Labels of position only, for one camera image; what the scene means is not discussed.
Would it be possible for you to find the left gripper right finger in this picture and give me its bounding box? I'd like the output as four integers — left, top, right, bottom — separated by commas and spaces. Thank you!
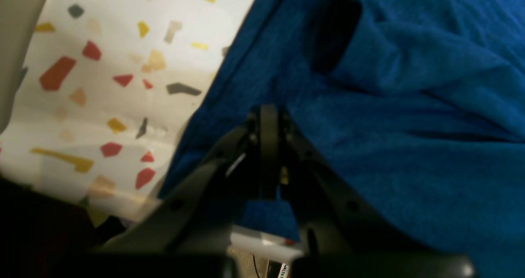
279, 109, 476, 278

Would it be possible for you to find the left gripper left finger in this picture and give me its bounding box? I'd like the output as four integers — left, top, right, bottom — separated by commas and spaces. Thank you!
94, 110, 260, 278

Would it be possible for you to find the dark blue t-shirt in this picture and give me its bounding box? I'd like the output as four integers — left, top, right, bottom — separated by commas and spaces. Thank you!
159, 0, 525, 278

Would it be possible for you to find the terrazzo patterned table cloth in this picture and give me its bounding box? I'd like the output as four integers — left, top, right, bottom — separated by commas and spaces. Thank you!
1, 0, 254, 221

